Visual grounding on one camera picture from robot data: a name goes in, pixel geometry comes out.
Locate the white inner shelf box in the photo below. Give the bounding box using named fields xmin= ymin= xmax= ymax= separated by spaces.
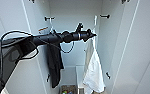
xmin=74 ymin=65 xmax=86 ymax=90

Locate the thin grey gripper cable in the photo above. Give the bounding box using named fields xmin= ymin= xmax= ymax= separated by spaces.
xmin=60 ymin=41 xmax=75 ymax=55

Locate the white wardrobe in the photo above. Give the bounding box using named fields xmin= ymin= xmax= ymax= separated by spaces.
xmin=22 ymin=0 xmax=139 ymax=94

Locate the black hanging garment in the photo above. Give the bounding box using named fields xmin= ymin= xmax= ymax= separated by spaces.
xmin=45 ymin=42 xmax=65 ymax=89

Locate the white clothes hanger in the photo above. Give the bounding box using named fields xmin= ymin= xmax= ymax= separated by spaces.
xmin=48 ymin=17 xmax=57 ymax=35
xmin=90 ymin=14 xmax=99 ymax=46

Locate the black wardrobe hook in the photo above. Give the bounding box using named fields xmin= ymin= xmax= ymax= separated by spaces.
xmin=43 ymin=16 xmax=56 ymax=22
xmin=99 ymin=13 xmax=111 ymax=20

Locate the black door hinge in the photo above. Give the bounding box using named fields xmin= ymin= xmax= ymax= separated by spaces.
xmin=28 ymin=0 xmax=37 ymax=5
xmin=120 ymin=0 xmax=131 ymax=5

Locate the white shirt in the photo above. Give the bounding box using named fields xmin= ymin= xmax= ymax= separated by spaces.
xmin=82 ymin=39 xmax=106 ymax=94

